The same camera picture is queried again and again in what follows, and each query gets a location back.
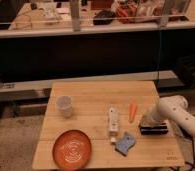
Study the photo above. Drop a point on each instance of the orange carrot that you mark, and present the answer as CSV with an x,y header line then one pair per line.
x,y
133,110

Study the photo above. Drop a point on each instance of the white remote controller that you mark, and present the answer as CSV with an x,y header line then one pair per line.
x,y
113,120

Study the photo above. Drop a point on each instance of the blue grey sponge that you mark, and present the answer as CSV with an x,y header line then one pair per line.
x,y
124,144

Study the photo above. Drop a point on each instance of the orange ceramic plate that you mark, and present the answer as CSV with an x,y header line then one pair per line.
x,y
72,150

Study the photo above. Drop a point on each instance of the black bag on shelf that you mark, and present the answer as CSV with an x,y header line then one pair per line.
x,y
104,17

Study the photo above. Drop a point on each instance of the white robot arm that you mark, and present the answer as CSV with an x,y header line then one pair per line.
x,y
170,107

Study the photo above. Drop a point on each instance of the orange tool on shelf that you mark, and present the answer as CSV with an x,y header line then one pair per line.
x,y
126,13

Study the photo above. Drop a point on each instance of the clear plastic cup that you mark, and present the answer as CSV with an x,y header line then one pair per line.
x,y
64,105

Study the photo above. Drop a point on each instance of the small white cube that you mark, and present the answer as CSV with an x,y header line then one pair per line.
x,y
113,140

